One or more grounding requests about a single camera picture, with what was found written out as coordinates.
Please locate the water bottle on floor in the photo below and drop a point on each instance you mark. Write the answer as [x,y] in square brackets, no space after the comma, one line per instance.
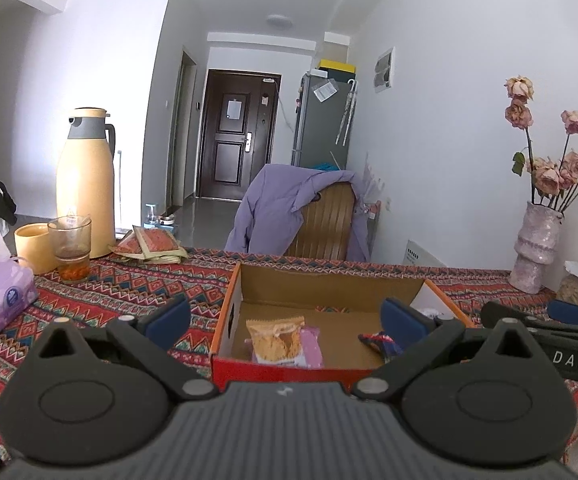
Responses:
[156,220]

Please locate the paper sheet on refrigerator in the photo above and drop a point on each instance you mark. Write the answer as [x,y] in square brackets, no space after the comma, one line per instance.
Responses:
[325,91]

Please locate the white dried twigs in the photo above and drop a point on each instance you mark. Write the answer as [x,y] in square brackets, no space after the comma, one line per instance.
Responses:
[373,185]

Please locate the dried rose bouquet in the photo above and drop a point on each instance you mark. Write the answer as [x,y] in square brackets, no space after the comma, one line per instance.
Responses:
[551,175]

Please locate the grey refrigerator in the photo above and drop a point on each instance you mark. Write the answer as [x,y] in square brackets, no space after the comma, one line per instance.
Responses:
[321,130]

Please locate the round ceiling lamp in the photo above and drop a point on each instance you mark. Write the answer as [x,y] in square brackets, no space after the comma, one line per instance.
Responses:
[280,21]

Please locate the glass cup with tea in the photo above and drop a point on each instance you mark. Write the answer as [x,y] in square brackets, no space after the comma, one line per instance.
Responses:
[70,250]

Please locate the red cardboard box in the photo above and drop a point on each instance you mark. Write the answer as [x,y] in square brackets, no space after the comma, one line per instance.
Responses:
[319,285]

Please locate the yellow mug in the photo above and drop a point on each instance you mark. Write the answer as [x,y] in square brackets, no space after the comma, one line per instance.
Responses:
[33,247]

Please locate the blue striped snack packet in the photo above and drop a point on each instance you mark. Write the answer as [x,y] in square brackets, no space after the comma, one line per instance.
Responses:
[375,341]

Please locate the yellow chip packet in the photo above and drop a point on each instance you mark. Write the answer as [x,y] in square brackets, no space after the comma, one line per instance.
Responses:
[274,340]

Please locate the yellow thermos jug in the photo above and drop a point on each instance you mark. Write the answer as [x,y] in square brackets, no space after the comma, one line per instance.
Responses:
[86,185]

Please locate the paper notice on door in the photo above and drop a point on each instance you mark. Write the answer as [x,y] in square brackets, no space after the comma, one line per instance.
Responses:
[234,109]

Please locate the yellow box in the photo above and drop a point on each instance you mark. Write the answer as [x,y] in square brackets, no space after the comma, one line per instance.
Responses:
[337,65]

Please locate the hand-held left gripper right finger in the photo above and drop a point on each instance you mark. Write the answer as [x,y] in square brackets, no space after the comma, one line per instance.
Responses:
[404,325]

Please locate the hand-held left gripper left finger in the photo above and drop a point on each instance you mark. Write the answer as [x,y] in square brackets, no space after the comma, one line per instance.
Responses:
[169,319]

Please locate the pink snack packet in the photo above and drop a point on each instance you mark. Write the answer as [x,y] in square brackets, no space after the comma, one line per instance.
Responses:
[312,349]

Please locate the wall electric panel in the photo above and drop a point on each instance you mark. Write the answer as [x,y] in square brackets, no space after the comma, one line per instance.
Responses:
[385,70]

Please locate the blue plastic item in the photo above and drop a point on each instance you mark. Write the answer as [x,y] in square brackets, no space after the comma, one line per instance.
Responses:
[326,165]

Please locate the purple jacket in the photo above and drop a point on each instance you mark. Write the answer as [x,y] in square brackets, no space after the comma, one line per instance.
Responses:
[274,200]

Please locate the dark brown door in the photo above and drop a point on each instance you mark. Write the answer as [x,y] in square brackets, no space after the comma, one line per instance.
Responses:
[236,140]

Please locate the wooden chair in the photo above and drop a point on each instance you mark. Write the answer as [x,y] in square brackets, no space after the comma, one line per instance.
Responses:
[324,225]

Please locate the white umbrella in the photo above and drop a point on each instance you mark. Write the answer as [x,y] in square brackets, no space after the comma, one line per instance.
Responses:
[347,110]

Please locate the pink textured vase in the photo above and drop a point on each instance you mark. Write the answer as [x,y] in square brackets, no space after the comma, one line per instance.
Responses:
[536,250]

